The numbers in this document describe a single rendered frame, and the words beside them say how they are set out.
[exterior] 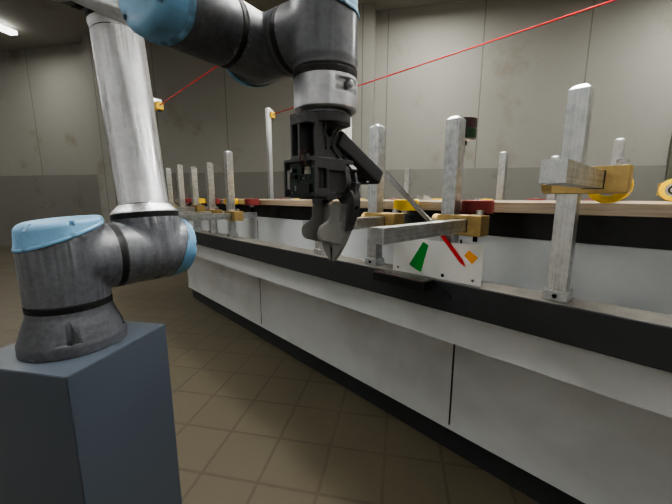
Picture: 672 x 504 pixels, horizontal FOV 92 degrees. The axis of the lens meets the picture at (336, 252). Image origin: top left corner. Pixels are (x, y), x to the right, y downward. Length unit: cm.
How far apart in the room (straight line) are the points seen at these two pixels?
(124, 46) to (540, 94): 476
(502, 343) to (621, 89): 487
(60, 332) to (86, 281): 11
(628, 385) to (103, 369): 102
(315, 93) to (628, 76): 528
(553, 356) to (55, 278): 103
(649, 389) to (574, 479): 47
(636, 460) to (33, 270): 139
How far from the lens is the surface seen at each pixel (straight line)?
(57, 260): 82
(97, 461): 89
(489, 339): 91
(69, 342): 85
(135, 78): 97
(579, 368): 87
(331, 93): 46
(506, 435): 126
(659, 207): 94
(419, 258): 92
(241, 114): 545
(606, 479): 122
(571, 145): 80
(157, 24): 49
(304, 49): 49
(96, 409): 84
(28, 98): 806
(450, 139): 89
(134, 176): 91
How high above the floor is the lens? 91
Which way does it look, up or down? 10 degrees down
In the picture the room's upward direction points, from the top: straight up
